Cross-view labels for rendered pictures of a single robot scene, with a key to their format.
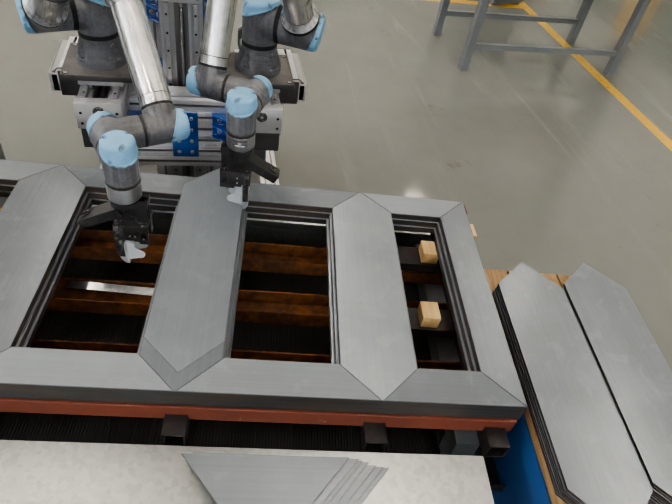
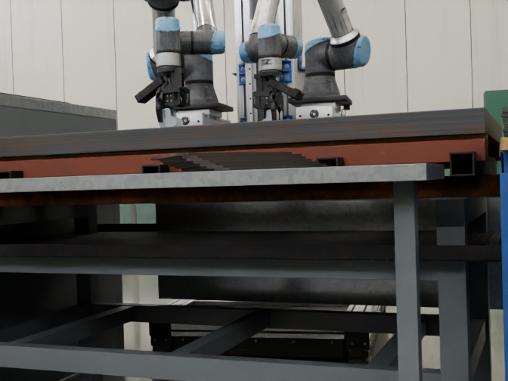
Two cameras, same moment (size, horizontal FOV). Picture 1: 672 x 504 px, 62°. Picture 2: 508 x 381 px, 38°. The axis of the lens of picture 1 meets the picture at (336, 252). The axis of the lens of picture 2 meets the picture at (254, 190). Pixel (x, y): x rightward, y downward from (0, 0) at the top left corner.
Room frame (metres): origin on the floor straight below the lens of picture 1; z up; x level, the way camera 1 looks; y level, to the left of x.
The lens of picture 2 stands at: (-0.85, -0.88, 0.73)
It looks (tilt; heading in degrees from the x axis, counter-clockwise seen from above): 1 degrees down; 31
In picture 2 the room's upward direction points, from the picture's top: 2 degrees counter-clockwise
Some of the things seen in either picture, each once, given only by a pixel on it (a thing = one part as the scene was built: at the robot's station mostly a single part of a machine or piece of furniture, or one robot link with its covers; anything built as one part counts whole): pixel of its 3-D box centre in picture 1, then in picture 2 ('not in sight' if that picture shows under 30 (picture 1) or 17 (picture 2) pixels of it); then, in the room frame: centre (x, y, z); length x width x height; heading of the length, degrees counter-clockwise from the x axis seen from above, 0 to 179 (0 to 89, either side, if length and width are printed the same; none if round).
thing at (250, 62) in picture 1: (258, 53); (320, 86); (1.78, 0.38, 1.09); 0.15 x 0.15 x 0.10
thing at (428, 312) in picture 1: (428, 314); not in sight; (1.04, -0.28, 0.79); 0.06 x 0.05 x 0.04; 10
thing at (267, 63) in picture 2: (240, 139); (270, 66); (1.24, 0.30, 1.10); 0.08 x 0.08 x 0.05
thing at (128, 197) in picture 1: (124, 188); (168, 62); (0.96, 0.50, 1.10); 0.08 x 0.08 x 0.05
